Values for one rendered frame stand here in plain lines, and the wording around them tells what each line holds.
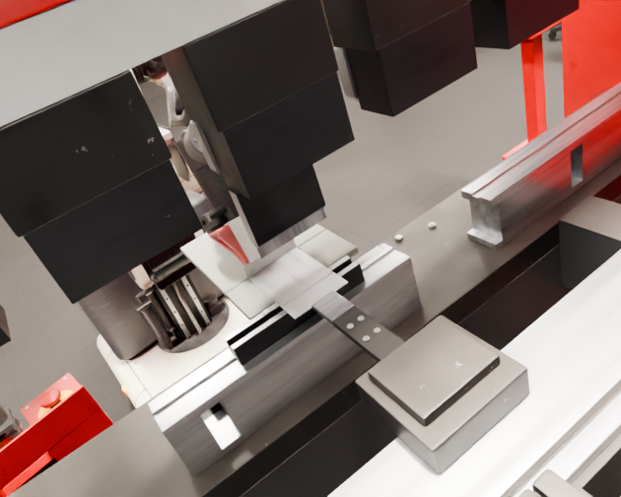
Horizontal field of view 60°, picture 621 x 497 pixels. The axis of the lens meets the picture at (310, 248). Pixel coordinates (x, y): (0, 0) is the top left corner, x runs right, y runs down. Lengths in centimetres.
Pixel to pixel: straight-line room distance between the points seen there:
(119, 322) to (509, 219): 135
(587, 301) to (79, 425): 84
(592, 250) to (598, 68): 53
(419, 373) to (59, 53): 41
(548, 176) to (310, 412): 52
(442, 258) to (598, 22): 64
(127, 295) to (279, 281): 116
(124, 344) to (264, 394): 125
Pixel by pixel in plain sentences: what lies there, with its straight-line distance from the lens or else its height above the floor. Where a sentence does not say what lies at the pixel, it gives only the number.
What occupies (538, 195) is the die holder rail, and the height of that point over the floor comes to 92.
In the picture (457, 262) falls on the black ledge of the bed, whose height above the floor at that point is 88.
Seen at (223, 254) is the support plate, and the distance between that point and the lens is 84.
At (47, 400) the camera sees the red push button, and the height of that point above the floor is 81.
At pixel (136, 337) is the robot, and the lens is 193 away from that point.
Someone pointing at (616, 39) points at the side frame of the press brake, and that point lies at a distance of 131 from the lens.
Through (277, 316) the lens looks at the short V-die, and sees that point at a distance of 68.
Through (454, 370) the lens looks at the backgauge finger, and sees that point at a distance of 52.
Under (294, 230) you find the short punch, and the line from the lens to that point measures 66.
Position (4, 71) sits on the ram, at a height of 138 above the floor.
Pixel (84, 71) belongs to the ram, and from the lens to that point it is 49.
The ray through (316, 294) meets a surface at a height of 100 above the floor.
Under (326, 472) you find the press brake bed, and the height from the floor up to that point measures 75.
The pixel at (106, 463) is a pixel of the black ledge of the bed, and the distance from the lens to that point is 83.
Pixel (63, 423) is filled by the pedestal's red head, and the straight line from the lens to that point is 106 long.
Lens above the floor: 143
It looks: 33 degrees down
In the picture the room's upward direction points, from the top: 20 degrees counter-clockwise
